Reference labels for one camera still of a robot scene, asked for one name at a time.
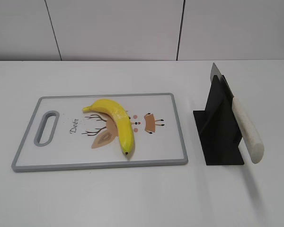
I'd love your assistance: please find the yellow plastic banana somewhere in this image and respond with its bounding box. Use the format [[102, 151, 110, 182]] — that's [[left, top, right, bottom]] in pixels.
[[82, 99, 134, 155]]

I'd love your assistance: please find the white handled cleaver knife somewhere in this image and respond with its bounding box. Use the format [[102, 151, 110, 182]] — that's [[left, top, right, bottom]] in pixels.
[[210, 63, 265, 164]]

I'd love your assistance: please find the grey rimmed deer cutting board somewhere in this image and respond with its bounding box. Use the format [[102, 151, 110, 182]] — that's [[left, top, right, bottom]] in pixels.
[[11, 93, 188, 172]]

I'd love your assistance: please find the black knife stand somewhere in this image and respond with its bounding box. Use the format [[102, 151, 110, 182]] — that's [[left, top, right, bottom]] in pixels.
[[193, 75, 244, 166]]

